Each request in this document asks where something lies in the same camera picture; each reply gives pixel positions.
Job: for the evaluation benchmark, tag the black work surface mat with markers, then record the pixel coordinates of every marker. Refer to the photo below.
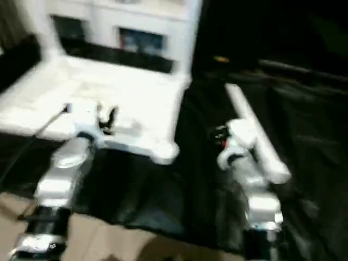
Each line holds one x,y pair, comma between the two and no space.
312,136

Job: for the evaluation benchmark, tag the white plastic table leg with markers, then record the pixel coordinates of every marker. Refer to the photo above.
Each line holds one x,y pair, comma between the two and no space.
50,32
187,38
258,130

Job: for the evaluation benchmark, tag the white glass door cabinet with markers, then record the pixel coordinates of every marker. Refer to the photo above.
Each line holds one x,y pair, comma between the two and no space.
122,21

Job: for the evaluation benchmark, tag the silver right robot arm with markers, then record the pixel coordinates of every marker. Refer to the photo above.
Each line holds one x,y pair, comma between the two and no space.
258,201

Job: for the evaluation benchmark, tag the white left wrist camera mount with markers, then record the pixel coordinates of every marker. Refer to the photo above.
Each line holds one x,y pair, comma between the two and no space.
84,119

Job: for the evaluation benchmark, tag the white plastic table top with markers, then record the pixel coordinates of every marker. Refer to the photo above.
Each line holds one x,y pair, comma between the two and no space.
122,103

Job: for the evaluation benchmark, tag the yellow label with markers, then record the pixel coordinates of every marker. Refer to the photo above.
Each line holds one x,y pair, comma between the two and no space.
220,58

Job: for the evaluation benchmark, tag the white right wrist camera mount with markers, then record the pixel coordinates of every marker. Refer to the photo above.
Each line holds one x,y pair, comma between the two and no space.
239,141

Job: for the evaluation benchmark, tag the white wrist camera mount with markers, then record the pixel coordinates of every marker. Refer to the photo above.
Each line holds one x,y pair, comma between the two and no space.
84,119
239,141

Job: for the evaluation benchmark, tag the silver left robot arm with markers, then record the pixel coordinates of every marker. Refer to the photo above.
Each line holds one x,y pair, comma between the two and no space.
59,176

